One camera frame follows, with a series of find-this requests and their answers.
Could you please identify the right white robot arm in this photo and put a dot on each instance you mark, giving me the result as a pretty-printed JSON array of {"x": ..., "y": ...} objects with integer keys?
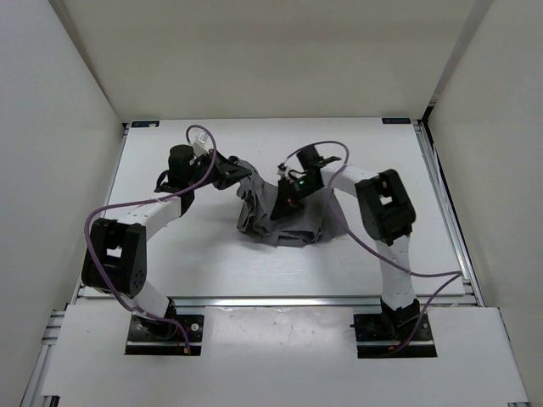
[{"x": 387, "y": 215}]

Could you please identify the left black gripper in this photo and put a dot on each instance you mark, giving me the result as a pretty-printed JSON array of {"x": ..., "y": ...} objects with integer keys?
[{"x": 227, "y": 172}]

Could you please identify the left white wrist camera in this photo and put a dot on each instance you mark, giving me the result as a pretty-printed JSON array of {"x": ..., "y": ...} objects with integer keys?
[{"x": 199, "y": 144}]

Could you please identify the grey pleated skirt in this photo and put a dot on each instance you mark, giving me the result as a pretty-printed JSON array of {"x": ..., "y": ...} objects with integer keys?
[{"x": 266, "y": 220}]

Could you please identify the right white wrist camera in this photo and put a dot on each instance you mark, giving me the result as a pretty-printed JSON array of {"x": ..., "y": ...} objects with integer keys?
[{"x": 282, "y": 170}]

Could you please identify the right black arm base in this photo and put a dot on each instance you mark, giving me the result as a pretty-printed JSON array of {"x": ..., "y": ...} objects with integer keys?
[{"x": 394, "y": 333}]

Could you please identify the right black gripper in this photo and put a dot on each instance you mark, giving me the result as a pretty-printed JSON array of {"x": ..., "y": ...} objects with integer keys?
[{"x": 286, "y": 200}]

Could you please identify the blue table label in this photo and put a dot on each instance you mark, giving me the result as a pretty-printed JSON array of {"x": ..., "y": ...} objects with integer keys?
[
  {"x": 145, "y": 124},
  {"x": 396, "y": 121}
]

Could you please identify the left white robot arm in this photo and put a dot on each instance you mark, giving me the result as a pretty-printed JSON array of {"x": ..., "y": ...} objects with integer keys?
[{"x": 116, "y": 263}]

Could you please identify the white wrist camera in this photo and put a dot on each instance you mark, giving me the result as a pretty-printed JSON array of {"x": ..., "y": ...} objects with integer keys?
[
  {"x": 199, "y": 144},
  {"x": 282, "y": 170}
]

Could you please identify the right blue table label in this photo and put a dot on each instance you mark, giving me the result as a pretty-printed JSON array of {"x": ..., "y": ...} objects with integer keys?
[{"x": 396, "y": 121}]

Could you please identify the left blue table label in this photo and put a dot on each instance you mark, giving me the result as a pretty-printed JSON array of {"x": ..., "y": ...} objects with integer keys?
[{"x": 145, "y": 124}]

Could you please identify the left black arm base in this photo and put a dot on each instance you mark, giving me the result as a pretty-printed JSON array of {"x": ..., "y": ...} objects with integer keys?
[{"x": 149, "y": 338}]

